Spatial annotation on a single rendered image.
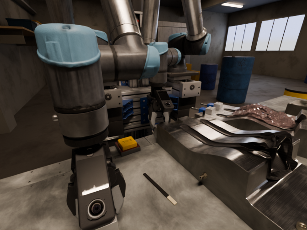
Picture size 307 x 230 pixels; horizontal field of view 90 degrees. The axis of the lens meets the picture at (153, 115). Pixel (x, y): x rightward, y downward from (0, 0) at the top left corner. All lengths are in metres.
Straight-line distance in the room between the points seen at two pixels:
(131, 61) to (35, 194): 0.45
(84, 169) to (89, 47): 0.18
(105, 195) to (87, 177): 0.04
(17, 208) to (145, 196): 0.32
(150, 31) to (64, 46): 0.60
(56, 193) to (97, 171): 0.30
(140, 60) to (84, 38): 0.15
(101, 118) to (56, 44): 0.11
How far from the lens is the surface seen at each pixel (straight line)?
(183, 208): 0.46
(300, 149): 0.80
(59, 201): 0.53
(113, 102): 0.79
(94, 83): 0.24
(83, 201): 0.26
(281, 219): 0.45
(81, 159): 0.28
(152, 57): 0.36
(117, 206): 0.38
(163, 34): 7.27
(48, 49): 0.23
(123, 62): 0.34
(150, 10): 0.82
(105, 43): 0.91
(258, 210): 0.44
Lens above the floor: 1.17
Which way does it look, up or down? 23 degrees down
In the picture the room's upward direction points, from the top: straight up
